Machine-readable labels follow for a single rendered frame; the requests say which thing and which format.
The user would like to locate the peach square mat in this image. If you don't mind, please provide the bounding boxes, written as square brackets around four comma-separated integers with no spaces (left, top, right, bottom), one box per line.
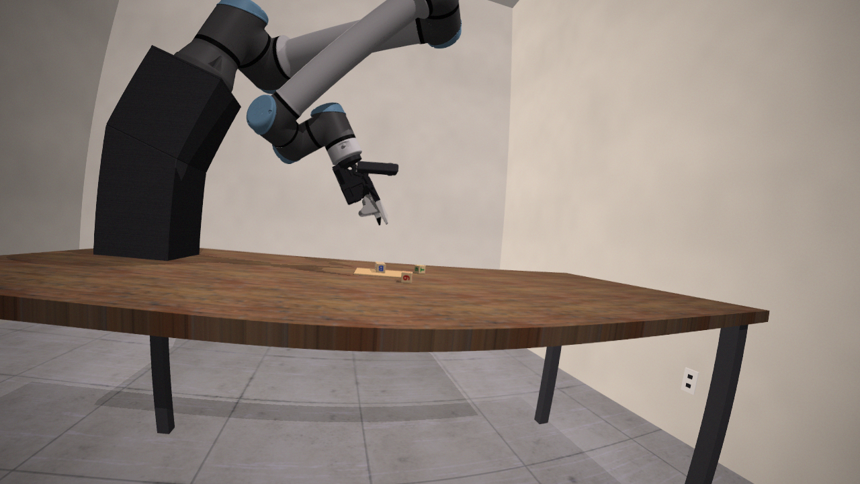
[354,268,402,278]

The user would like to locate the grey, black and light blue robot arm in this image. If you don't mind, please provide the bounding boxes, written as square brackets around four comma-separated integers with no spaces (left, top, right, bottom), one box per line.
[174,0,462,165]

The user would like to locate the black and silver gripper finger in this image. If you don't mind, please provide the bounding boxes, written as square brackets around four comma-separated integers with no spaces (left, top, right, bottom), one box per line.
[358,199,381,225]
[361,179,388,225]

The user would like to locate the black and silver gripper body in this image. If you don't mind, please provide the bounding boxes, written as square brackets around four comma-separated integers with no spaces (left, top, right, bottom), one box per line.
[332,154,372,205]

